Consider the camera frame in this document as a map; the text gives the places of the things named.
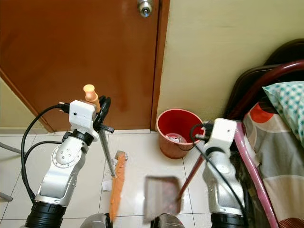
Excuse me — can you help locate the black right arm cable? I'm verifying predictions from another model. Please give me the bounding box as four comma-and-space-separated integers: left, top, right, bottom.
190, 122, 249, 221

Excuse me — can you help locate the brown wooden door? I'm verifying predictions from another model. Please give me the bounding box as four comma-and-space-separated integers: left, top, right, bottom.
0, 0, 160, 133

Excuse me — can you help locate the grey robot leg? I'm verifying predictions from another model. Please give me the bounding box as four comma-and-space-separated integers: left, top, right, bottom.
154, 213, 186, 228
85, 213, 115, 228

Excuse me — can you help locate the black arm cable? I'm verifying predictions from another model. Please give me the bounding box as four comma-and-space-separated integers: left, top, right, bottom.
190, 122, 249, 221
20, 103, 73, 204

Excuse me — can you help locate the dark brown wooden headboard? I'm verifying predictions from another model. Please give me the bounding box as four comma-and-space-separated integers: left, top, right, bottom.
225, 38, 304, 120

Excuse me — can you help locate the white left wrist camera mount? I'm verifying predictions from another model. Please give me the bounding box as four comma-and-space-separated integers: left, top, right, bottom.
68, 100, 101, 136

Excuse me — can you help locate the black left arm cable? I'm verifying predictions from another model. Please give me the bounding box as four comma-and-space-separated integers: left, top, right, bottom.
20, 103, 73, 204

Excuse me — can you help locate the white trash in bucket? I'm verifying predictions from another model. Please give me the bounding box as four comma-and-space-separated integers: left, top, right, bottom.
167, 134, 187, 144

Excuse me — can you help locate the grey metal chair leg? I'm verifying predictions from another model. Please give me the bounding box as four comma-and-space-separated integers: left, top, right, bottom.
0, 192, 14, 203
0, 142, 20, 155

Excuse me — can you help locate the white paper scrap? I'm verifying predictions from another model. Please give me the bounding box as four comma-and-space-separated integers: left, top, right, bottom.
101, 179, 114, 191

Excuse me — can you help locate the brown wooden door frame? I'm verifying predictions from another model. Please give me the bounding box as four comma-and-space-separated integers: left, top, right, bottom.
150, 0, 171, 132

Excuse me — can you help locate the brown dustpan with long handle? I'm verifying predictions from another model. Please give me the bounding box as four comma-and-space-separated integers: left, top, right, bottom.
144, 150, 206, 225

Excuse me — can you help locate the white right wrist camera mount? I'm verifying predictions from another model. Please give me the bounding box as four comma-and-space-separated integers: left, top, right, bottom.
206, 117, 238, 153

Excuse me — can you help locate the silver round door knob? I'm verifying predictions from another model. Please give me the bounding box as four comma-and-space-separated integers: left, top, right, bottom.
136, 0, 155, 18

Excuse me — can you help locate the teal checkered pillow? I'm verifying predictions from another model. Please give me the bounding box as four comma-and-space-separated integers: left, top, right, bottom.
262, 80, 304, 134

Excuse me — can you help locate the grey left robot leg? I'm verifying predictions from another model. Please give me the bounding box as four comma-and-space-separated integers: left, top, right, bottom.
85, 213, 115, 228

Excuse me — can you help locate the grey right robot leg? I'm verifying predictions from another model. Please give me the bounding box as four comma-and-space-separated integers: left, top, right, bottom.
154, 213, 186, 228

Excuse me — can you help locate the red plastic bucket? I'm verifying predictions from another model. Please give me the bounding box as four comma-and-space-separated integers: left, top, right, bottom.
155, 108, 206, 160

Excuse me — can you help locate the grey orange patterned bedsheet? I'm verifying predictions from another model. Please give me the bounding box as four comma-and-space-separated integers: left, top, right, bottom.
241, 102, 304, 228

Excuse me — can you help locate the orange broom with silver handle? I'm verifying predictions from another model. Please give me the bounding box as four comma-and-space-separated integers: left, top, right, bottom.
83, 84, 128, 222

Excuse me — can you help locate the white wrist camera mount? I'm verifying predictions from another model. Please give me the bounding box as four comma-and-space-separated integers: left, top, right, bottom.
68, 100, 101, 136
206, 117, 238, 153

